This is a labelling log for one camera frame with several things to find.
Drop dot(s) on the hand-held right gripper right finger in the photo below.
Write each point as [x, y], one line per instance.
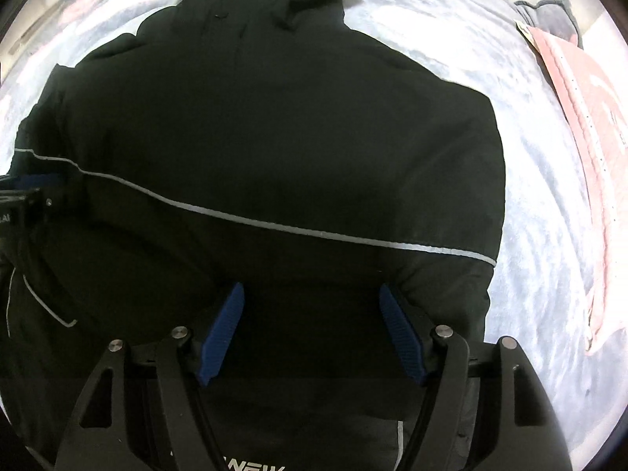
[400, 333]

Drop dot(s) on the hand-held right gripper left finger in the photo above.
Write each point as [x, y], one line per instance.
[223, 333]

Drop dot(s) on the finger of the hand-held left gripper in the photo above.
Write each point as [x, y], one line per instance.
[39, 180]

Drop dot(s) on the black hooded jacket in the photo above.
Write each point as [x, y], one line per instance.
[294, 157]

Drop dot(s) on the grey printed blanket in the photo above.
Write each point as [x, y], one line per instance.
[535, 216]

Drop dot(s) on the pink cloth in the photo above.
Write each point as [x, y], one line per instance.
[598, 167]

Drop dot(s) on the grey pillow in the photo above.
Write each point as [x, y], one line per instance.
[554, 17]

